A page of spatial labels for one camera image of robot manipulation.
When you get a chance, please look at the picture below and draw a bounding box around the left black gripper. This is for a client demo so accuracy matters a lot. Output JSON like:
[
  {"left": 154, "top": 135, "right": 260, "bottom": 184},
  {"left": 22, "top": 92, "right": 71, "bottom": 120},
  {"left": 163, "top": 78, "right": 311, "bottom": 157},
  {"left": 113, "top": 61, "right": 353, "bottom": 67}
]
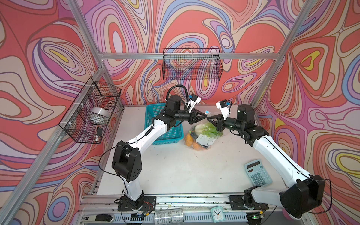
[{"left": 173, "top": 109, "right": 207, "bottom": 127}]

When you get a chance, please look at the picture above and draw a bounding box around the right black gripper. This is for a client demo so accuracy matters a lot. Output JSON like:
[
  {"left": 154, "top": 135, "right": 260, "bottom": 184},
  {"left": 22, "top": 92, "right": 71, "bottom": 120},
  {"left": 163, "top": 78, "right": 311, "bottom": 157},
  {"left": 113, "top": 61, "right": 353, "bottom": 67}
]
[{"left": 207, "top": 112, "right": 244, "bottom": 132}]

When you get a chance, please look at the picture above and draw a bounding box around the green lettuce leaf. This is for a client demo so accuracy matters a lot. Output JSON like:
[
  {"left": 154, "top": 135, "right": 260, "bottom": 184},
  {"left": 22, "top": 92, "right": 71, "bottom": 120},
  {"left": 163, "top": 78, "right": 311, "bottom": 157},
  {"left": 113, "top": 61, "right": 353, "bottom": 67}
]
[{"left": 194, "top": 122, "right": 223, "bottom": 138}]

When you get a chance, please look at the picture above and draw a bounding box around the clear zip top bag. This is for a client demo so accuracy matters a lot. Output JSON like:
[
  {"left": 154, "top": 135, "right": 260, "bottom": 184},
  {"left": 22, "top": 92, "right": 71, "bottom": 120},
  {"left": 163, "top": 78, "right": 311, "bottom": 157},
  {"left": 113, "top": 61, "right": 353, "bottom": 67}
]
[{"left": 184, "top": 119, "right": 221, "bottom": 151}]

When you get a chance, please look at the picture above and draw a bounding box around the brown potato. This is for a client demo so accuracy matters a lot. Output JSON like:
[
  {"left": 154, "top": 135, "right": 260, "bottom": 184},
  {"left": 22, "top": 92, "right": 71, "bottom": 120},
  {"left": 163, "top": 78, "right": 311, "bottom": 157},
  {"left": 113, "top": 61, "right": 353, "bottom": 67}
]
[{"left": 184, "top": 133, "right": 196, "bottom": 148}]

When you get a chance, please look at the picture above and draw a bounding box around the teal plastic basket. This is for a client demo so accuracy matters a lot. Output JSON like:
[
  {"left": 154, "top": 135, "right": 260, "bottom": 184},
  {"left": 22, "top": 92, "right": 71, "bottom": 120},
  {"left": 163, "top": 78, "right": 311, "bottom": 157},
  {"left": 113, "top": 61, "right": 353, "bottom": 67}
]
[{"left": 144, "top": 103, "right": 184, "bottom": 145}]

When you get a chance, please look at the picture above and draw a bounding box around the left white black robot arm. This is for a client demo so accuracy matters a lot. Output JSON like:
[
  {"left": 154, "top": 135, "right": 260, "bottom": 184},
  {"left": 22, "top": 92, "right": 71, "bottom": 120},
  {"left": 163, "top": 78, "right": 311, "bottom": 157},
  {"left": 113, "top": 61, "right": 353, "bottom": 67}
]
[{"left": 112, "top": 94, "right": 207, "bottom": 211}]

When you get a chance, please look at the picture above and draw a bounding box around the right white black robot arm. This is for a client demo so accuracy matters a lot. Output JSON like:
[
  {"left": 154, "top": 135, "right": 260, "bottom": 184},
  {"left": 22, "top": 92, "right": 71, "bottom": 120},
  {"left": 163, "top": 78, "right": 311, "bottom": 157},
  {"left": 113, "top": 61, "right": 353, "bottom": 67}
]
[{"left": 207, "top": 99, "right": 325, "bottom": 219}]

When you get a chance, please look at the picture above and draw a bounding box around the teal calculator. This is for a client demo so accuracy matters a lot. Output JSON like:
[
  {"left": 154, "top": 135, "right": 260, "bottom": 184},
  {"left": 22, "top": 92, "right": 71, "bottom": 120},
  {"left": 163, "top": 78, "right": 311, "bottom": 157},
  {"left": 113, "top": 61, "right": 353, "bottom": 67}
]
[{"left": 244, "top": 159, "right": 273, "bottom": 187}]

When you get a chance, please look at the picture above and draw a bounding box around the small teal alarm clock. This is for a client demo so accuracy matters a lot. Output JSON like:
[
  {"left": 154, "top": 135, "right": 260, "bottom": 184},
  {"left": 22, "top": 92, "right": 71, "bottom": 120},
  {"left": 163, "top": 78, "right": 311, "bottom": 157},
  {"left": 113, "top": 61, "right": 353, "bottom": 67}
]
[{"left": 211, "top": 206, "right": 226, "bottom": 223}]

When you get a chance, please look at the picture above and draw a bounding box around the silver drink can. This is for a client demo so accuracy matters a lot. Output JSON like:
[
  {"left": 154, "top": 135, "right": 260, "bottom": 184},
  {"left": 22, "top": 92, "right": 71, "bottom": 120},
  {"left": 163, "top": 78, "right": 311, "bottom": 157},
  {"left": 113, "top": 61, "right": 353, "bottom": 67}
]
[{"left": 154, "top": 209, "right": 184, "bottom": 225}]

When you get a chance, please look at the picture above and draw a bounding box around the back black wire basket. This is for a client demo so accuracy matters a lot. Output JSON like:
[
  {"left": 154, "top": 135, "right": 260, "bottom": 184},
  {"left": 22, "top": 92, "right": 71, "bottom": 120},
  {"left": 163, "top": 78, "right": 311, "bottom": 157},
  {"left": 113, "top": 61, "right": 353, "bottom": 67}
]
[{"left": 162, "top": 47, "right": 223, "bottom": 81}]

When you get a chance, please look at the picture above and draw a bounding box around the black wire basket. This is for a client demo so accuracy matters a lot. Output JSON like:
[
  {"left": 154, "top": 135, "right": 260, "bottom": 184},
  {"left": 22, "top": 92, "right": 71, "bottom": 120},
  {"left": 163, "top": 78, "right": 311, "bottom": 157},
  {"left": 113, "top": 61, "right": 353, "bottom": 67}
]
[
  {"left": 162, "top": 47, "right": 223, "bottom": 81},
  {"left": 59, "top": 78, "right": 122, "bottom": 144}
]

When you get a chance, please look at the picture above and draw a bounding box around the left black wire basket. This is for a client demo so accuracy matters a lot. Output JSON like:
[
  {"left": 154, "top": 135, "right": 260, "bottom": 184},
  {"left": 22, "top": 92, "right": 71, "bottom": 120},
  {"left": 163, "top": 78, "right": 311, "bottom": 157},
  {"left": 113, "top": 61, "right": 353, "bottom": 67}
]
[{"left": 59, "top": 78, "right": 122, "bottom": 144}]

